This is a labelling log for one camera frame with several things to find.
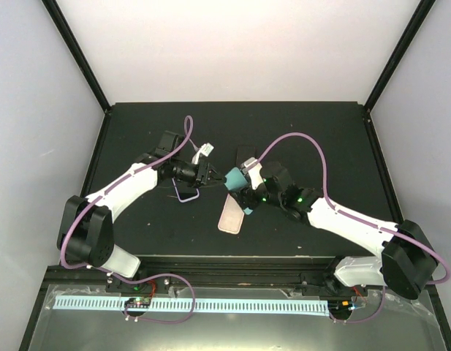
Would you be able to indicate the lilac phone case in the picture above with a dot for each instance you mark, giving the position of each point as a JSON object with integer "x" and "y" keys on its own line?
{"x": 186, "y": 197}

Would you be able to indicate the black frame post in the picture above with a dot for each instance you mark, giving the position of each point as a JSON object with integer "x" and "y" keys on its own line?
{"x": 409, "y": 33}
{"x": 53, "y": 9}

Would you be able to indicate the right controller board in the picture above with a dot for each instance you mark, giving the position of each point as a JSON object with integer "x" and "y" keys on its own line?
{"x": 343, "y": 305}

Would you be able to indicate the right black frame post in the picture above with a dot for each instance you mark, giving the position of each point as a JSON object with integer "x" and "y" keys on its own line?
{"x": 409, "y": 33}

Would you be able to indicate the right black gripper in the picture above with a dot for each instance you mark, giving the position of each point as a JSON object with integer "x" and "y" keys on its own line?
{"x": 245, "y": 195}

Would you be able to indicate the beige phone case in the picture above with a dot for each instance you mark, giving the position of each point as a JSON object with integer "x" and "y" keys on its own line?
{"x": 231, "y": 218}

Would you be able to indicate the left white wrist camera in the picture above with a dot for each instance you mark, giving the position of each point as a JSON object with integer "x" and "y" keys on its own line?
{"x": 203, "y": 151}

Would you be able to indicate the black front aluminium rail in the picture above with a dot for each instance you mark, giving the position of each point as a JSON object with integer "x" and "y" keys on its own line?
{"x": 307, "y": 276}

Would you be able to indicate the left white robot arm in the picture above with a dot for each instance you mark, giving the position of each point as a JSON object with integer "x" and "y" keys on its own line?
{"x": 86, "y": 233}

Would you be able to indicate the left black frame post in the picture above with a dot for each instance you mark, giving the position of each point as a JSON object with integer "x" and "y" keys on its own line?
{"x": 53, "y": 9}

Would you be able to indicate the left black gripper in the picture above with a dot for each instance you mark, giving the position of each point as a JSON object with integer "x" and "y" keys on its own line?
{"x": 204, "y": 171}

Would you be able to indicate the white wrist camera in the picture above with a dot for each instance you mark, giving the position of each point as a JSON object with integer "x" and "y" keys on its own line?
{"x": 251, "y": 169}
{"x": 203, "y": 151}

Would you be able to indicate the left controller board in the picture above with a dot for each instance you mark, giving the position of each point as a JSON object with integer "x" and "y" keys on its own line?
{"x": 137, "y": 303}

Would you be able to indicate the teal phone case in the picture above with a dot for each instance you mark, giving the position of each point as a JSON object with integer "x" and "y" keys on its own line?
{"x": 235, "y": 175}

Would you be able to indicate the red-edged black phone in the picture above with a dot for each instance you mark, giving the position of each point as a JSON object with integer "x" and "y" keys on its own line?
{"x": 246, "y": 155}

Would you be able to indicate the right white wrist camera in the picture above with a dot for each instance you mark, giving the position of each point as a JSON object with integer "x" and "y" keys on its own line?
{"x": 251, "y": 169}

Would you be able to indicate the controller board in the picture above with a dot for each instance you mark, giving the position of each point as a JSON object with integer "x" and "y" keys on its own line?
{"x": 137, "y": 303}
{"x": 343, "y": 305}

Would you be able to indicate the white slotted cable duct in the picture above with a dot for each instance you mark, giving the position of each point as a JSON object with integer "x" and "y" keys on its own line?
{"x": 198, "y": 305}

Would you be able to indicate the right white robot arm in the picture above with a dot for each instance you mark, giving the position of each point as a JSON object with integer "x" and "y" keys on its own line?
{"x": 380, "y": 238}

